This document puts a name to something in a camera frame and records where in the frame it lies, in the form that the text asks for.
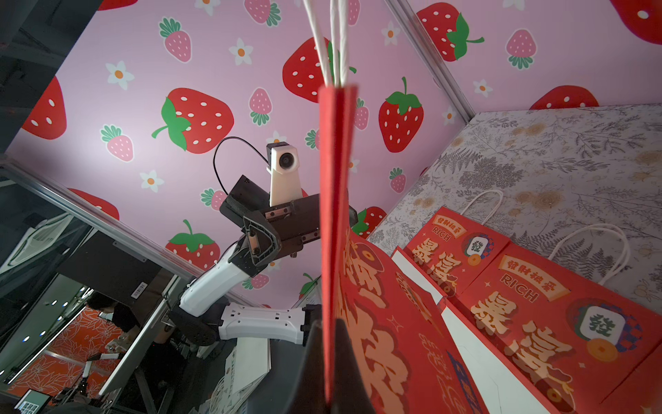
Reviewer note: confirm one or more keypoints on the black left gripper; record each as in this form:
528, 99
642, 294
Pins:
282, 230

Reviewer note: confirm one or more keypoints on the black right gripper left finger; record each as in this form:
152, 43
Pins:
308, 396

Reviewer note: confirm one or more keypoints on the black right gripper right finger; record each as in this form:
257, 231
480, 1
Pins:
349, 394

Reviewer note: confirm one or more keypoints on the red paper bag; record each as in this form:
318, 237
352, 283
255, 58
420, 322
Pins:
449, 253
570, 340
407, 358

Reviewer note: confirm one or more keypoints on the person in black top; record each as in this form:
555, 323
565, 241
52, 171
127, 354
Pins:
121, 315

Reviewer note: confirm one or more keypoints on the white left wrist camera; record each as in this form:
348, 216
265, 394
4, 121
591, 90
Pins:
284, 163

